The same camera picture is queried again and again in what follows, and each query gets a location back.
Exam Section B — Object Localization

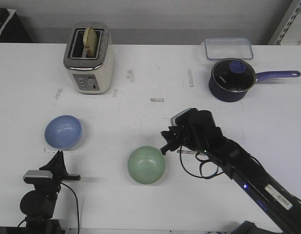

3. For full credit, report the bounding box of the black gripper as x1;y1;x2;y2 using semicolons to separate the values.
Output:
160;123;202;155
39;150;81;188

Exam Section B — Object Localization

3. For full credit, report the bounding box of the green bowl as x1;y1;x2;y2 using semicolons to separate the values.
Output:
127;146;166;184

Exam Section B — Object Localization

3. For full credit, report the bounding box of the blue bowl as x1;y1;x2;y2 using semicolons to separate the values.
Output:
44;115;82;150

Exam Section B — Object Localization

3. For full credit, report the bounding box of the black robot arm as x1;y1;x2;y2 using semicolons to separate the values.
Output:
161;108;301;234
17;150;81;234

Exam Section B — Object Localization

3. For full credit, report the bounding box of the dark blue saucepan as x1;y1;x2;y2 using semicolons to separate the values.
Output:
208;58;301;102

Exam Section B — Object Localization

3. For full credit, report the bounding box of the glass pot lid blue knob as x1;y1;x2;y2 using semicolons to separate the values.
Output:
211;58;256;93

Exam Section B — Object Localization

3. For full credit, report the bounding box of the clear plastic food container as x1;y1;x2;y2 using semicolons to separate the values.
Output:
202;38;254;60

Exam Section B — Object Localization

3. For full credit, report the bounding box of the cream and chrome toaster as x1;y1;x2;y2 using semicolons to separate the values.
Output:
63;22;114;95

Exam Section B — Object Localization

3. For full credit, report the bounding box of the slice of toast bread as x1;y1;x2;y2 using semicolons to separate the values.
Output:
83;27;98;58

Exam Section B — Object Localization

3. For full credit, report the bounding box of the black box in corner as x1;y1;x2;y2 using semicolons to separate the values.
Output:
0;8;33;43

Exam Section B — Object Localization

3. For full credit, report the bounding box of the white metal shelf upright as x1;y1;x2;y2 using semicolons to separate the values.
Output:
268;0;301;45

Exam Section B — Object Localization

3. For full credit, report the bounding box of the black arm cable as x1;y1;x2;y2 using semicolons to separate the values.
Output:
179;145;226;180
60;182;80;234

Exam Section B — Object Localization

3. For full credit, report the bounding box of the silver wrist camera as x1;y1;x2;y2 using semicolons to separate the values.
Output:
170;108;197;126
23;170;53;184

